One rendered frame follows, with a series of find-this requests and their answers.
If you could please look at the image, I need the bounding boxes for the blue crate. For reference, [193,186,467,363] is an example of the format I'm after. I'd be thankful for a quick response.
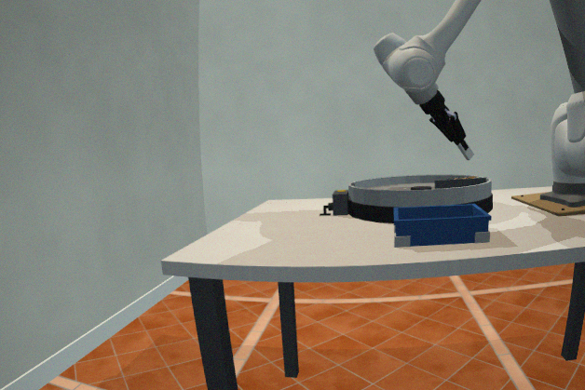
[394,204,492,248]

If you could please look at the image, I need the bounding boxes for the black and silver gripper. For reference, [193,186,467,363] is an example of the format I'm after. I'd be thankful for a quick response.
[419,90,474,160]

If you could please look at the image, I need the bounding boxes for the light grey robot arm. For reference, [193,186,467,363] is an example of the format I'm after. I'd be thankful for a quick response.
[374,0,585,208]

